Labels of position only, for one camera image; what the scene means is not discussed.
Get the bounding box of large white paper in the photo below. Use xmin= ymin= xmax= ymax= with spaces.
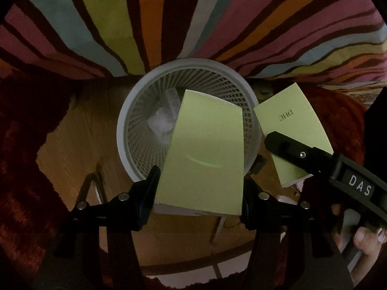
xmin=148 ymin=109 xmax=176 ymax=137

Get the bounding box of white paper bag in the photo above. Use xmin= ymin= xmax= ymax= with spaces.
xmin=165 ymin=89 xmax=184 ymax=115

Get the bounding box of floral patterned mattress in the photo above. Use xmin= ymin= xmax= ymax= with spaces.
xmin=320 ymin=80 xmax=387 ymax=106

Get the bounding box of striped colourful bed sheet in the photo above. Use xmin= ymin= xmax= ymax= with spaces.
xmin=0 ymin=0 xmax=387 ymax=86

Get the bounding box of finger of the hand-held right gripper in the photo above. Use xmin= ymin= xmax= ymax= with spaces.
xmin=250 ymin=155 xmax=267 ymax=176
xmin=264 ymin=131 xmax=337 ymax=178

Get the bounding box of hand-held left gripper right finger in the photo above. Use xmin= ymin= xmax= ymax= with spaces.
xmin=242 ymin=178 xmax=354 ymax=290

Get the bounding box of metal tube frame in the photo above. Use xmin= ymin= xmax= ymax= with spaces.
xmin=79 ymin=172 xmax=107 ymax=206

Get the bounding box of white plastic mesh waste basket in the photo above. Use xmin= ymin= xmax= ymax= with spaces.
xmin=117 ymin=60 xmax=262 ymax=182

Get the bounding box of light green cardboard box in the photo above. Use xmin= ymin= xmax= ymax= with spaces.
xmin=155 ymin=90 xmax=245 ymax=217
xmin=253 ymin=82 xmax=334 ymax=188

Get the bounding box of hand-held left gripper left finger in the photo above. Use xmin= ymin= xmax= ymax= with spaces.
xmin=32 ymin=166 xmax=161 ymax=290

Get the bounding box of person's right hand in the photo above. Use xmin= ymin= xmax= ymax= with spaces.
xmin=331 ymin=204 xmax=387 ymax=256

